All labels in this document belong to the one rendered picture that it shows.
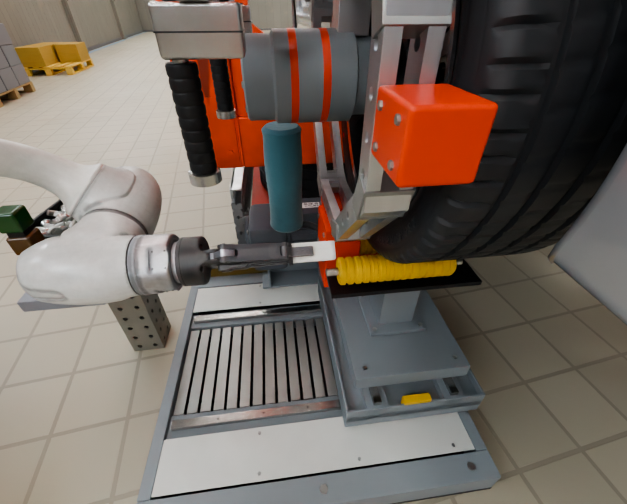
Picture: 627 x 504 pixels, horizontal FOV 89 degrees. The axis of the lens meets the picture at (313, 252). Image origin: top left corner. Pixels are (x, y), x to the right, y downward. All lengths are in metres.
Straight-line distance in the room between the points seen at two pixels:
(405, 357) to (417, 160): 0.67
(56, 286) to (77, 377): 0.82
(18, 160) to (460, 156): 0.58
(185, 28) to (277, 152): 0.37
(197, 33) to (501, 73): 0.30
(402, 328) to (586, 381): 0.67
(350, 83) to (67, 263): 0.48
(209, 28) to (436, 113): 0.25
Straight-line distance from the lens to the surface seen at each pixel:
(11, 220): 0.77
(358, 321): 0.95
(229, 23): 0.41
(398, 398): 0.93
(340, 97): 0.56
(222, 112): 0.78
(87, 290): 0.53
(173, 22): 0.42
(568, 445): 1.23
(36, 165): 0.64
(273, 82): 0.55
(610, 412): 1.37
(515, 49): 0.35
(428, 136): 0.29
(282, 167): 0.74
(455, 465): 0.97
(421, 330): 0.96
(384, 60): 0.36
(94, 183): 0.62
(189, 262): 0.48
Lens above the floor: 0.94
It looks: 37 degrees down
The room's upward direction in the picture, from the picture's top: straight up
